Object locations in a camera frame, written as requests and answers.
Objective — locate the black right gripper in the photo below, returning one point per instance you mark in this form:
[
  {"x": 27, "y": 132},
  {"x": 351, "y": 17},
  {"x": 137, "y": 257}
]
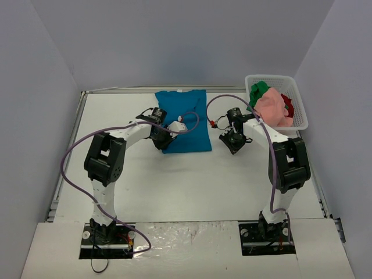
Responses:
[{"x": 229, "y": 142}]

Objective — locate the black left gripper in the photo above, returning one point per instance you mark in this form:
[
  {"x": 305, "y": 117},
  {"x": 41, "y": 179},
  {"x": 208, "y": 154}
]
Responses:
[{"x": 162, "y": 141}]

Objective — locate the blue t shirt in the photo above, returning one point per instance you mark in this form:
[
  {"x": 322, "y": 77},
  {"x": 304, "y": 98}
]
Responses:
[{"x": 190, "y": 105}]

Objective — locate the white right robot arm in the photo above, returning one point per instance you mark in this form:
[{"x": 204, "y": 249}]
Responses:
[{"x": 288, "y": 167}]

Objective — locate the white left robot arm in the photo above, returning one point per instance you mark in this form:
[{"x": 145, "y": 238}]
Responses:
[{"x": 105, "y": 161}]

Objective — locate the pink t shirt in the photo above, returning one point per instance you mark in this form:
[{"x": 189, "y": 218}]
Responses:
[{"x": 271, "y": 109}]

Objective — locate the green t shirt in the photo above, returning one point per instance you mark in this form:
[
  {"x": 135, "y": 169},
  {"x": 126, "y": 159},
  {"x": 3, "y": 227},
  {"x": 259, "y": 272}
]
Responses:
[{"x": 257, "y": 91}]

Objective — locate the red t shirt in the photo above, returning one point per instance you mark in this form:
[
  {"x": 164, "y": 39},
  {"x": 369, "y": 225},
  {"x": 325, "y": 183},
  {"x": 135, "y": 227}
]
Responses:
[{"x": 288, "y": 105}]

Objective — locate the white plastic laundry basket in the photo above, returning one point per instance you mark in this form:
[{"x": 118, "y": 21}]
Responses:
[{"x": 287, "y": 86}]

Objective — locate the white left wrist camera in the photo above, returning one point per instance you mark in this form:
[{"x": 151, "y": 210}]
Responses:
[{"x": 177, "y": 128}]

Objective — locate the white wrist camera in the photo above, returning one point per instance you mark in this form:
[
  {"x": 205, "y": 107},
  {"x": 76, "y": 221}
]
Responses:
[
  {"x": 222, "y": 123},
  {"x": 177, "y": 128}
]

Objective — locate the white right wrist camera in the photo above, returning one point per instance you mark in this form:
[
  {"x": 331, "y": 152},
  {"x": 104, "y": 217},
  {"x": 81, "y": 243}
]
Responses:
[{"x": 222, "y": 123}]

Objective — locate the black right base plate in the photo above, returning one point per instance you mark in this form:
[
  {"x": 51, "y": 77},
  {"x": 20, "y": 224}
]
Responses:
[{"x": 254, "y": 244}]

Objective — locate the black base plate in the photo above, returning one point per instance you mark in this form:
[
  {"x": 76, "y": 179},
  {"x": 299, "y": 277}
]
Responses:
[
  {"x": 118, "y": 245},
  {"x": 254, "y": 244}
]

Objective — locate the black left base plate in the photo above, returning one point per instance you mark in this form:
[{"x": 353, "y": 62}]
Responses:
[{"x": 118, "y": 245}]

